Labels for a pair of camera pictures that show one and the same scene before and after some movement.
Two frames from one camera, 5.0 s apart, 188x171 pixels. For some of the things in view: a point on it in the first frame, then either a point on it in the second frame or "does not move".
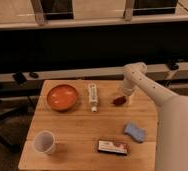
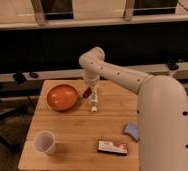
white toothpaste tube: (93, 96) does not move
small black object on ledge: (34, 75) does not move
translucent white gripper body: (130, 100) -> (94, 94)
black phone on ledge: (19, 78) does not move
